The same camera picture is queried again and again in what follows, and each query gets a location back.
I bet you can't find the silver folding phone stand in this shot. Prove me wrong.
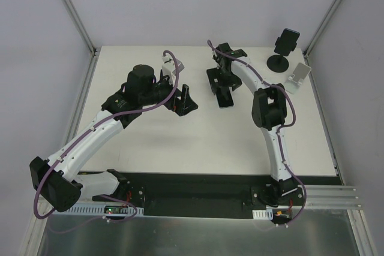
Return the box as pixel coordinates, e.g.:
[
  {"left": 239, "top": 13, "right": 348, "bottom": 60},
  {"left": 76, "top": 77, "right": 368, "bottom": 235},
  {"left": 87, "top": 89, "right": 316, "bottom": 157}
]
[{"left": 284, "top": 63, "right": 311, "bottom": 94}]

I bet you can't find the black round-base phone stand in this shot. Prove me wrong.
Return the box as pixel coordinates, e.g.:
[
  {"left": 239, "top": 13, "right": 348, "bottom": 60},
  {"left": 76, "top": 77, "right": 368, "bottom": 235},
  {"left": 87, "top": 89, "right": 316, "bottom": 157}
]
[{"left": 266, "top": 28, "right": 300, "bottom": 73}]

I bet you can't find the blue-edged black phone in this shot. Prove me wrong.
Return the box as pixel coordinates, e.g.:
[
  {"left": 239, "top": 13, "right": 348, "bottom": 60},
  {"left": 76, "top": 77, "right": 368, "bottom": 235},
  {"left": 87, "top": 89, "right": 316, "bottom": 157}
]
[{"left": 274, "top": 28, "right": 300, "bottom": 56}]

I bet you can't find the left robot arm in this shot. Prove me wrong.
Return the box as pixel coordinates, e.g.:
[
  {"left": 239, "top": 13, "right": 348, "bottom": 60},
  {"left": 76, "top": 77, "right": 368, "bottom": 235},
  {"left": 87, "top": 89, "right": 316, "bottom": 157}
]
[{"left": 29, "top": 61, "right": 198, "bottom": 212}]

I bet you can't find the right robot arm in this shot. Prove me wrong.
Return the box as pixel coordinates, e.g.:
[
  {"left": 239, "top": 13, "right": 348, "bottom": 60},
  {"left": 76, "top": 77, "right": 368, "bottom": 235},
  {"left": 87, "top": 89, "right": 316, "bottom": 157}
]
[{"left": 206, "top": 40, "right": 298, "bottom": 207}]

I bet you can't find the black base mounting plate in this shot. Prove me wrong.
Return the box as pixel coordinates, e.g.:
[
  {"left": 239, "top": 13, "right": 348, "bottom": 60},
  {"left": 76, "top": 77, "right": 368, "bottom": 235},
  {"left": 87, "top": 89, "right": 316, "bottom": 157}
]
[{"left": 74, "top": 170, "right": 344, "bottom": 218}]

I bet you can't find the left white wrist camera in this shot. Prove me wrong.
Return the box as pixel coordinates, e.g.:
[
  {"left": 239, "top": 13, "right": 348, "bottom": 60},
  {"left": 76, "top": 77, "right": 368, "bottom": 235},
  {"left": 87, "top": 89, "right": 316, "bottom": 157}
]
[{"left": 160, "top": 56, "right": 176, "bottom": 86}]

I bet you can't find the left aluminium frame post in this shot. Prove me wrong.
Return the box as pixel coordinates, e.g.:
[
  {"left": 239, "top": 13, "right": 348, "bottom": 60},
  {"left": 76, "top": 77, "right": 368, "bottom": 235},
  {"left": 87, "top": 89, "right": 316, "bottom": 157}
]
[{"left": 61, "top": 0, "right": 97, "bottom": 56}]

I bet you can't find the aluminium frame post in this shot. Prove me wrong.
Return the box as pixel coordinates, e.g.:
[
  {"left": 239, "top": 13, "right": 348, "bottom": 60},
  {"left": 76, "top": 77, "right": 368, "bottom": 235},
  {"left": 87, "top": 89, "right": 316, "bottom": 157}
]
[
  {"left": 303, "top": 0, "right": 344, "bottom": 59},
  {"left": 61, "top": 0, "right": 97, "bottom": 56}
]

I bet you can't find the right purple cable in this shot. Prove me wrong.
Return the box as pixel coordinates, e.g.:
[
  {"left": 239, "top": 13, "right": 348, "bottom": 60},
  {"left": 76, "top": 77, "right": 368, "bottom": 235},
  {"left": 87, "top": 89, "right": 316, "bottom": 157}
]
[{"left": 206, "top": 39, "right": 307, "bottom": 227}]

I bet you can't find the purple cable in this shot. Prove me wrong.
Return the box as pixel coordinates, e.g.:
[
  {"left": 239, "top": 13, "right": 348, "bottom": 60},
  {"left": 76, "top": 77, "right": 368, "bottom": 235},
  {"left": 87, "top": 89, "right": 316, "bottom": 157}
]
[
  {"left": 34, "top": 49, "right": 182, "bottom": 219},
  {"left": 206, "top": 39, "right": 307, "bottom": 227}
]

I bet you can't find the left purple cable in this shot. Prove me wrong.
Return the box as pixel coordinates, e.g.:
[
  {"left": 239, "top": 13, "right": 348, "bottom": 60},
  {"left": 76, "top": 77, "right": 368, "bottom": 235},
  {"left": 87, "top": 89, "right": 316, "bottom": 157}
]
[{"left": 34, "top": 49, "right": 182, "bottom": 219}]

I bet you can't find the left white cable duct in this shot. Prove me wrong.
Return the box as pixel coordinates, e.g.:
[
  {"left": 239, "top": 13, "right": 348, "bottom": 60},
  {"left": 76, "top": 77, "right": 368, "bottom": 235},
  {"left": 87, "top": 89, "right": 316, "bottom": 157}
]
[{"left": 62, "top": 203, "right": 144, "bottom": 217}]

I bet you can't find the white cable duct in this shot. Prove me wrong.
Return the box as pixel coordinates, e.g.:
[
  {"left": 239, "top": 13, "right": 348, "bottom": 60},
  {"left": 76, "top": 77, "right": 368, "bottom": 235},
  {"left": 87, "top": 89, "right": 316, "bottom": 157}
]
[
  {"left": 252, "top": 207, "right": 274, "bottom": 221},
  {"left": 62, "top": 203, "right": 144, "bottom": 217}
]

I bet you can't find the right white cable duct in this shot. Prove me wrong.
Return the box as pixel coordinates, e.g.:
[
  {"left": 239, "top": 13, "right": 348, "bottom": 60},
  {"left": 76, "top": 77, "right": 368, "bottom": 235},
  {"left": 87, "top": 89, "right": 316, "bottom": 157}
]
[{"left": 252, "top": 207, "right": 274, "bottom": 221}]

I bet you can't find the right aluminium frame post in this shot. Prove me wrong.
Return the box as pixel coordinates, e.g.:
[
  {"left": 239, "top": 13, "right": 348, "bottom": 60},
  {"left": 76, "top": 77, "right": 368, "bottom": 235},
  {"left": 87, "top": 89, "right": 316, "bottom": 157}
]
[{"left": 303, "top": 0, "right": 344, "bottom": 59}]

